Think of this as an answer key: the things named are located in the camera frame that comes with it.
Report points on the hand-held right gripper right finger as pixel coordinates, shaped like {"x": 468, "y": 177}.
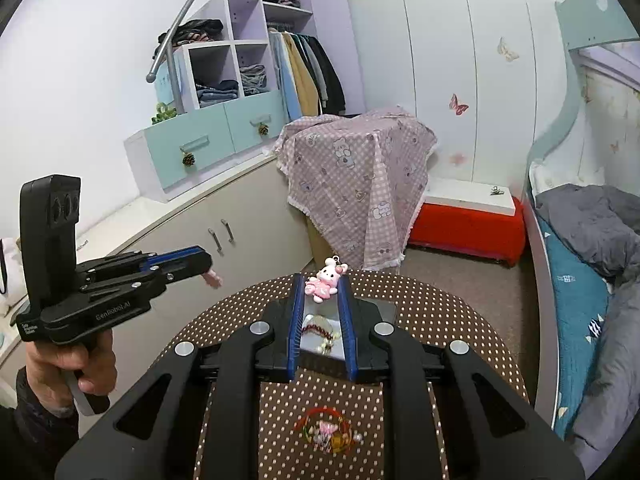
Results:
{"x": 349, "y": 325}

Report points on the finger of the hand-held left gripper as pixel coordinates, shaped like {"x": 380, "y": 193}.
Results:
{"x": 185, "y": 267}
{"x": 170, "y": 256}

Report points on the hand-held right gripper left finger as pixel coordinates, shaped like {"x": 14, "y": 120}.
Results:
{"x": 295, "y": 325}

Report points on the small pink white charm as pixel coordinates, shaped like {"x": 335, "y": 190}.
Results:
{"x": 212, "y": 278}

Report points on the grey metal box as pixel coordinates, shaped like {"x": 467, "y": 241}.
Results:
{"x": 377, "y": 312}

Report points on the pink bunny charm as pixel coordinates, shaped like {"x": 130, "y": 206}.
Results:
{"x": 324, "y": 282}

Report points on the pile of mixed jewelry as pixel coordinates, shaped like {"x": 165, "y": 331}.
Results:
{"x": 327, "y": 432}

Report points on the person's left forearm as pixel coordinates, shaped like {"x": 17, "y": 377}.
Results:
{"x": 35, "y": 440}

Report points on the person's left hand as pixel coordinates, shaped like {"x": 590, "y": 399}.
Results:
{"x": 60, "y": 360}

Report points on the white bag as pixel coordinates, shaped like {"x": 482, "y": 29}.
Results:
{"x": 12, "y": 285}

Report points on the round brown polka-dot table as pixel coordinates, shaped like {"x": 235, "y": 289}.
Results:
{"x": 320, "y": 400}

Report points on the beige low cabinet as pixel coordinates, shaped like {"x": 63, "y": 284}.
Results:
{"x": 240, "y": 200}

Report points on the pine cone drawer ornament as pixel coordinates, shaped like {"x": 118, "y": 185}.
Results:
{"x": 263, "y": 130}
{"x": 189, "y": 160}

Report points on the wide teal drawer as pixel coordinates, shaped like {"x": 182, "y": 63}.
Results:
{"x": 200, "y": 135}

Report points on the pink checked bear cloth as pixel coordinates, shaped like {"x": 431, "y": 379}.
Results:
{"x": 350, "y": 185}

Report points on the red bench with white top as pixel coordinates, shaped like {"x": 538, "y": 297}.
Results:
{"x": 465, "y": 235}

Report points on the light blue box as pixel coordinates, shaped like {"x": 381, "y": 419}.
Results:
{"x": 165, "y": 90}

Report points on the narrow teal drawer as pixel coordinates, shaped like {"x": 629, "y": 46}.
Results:
{"x": 250, "y": 110}

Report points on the folded blue jeans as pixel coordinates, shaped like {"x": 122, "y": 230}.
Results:
{"x": 215, "y": 94}

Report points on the folded grey clothes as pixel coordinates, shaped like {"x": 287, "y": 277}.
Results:
{"x": 254, "y": 79}

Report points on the small dark hair clip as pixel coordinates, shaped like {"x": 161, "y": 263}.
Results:
{"x": 496, "y": 190}

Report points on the pile of dark clothes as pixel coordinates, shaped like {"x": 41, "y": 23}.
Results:
{"x": 195, "y": 31}

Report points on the teal bed sheet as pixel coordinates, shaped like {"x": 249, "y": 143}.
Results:
{"x": 575, "y": 300}

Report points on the row of hanging clothes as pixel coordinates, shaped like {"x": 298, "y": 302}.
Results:
{"x": 310, "y": 75}

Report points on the grey metal handrail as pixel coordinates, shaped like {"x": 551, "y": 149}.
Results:
{"x": 180, "y": 25}

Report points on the pink butterfly sticker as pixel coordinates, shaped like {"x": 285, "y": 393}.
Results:
{"x": 458, "y": 105}

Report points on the white teal shelf unit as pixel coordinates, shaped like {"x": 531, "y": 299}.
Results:
{"x": 245, "y": 10}

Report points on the grey duvet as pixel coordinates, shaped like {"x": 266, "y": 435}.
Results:
{"x": 590, "y": 225}

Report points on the white wardrobe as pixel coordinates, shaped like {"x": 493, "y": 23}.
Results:
{"x": 440, "y": 35}

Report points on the cream butterfly sticker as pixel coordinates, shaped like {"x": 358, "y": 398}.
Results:
{"x": 508, "y": 50}

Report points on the small tan butterfly sticker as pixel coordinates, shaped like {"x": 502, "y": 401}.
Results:
{"x": 614, "y": 147}

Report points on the teal bunk bed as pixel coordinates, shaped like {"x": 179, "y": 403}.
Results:
{"x": 590, "y": 15}

